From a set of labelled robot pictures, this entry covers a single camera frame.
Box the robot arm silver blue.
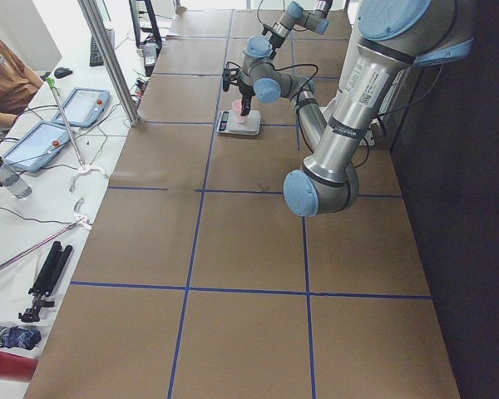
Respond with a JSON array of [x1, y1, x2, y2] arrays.
[[263, 0, 333, 50], [224, 1, 477, 217]]

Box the silver digital kitchen scale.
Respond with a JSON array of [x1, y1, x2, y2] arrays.
[[215, 110, 261, 136]]

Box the near teach pendant tablet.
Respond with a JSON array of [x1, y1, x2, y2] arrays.
[[3, 121, 70, 172]]

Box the grabber stick white claw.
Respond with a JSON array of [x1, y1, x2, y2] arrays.
[[0, 196, 91, 271]]

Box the far teach pendant tablet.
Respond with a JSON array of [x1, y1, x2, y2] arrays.
[[60, 87, 110, 128]]

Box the blue folded umbrella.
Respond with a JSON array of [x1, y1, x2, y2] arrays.
[[0, 325, 42, 350]]

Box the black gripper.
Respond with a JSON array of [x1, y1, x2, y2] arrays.
[[269, 23, 290, 50], [237, 74, 254, 116]]

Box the aluminium frame post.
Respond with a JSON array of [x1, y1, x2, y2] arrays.
[[78, 0, 140, 126]]

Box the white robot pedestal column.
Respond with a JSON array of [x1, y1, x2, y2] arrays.
[[320, 22, 360, 121]]

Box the teach pendant tablet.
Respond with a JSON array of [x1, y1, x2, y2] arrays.
[[3, 121, 70, 172], [60, 87, 110, 128]]

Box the pink plastic cup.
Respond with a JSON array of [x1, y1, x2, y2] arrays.
[[231, 99, 248, 124]]

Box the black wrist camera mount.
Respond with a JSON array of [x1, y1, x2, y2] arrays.
[[262, 23, 275, 37], [222, 67, 240, 92]]

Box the small white device box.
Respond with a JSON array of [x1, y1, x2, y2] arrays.
[[142, 42, 157, 67]]

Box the clear water bottle black cap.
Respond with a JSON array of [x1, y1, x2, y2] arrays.
[[0, 156, 32, 199]]

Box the black computer mouse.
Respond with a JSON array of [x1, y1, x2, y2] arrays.
[[53, 66, 73, 79]]

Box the grabber stick green handle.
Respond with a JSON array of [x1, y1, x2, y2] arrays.
[[45, 77, 109, 193]]

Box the black folded tripod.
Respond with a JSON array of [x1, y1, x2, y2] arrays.
[[18, 241, 73, 323]]

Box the black keyboard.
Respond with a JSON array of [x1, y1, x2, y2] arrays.
[[89, 37, 104, 67]]

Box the person in brown shirt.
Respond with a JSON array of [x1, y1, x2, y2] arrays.
[[0, 39, 43, 129]]

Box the red cylinder bottle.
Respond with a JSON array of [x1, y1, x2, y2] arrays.
[[0, 351, 38, 382]]

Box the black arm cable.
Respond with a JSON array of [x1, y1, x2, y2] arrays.
[[225, 61, 319, 150]]

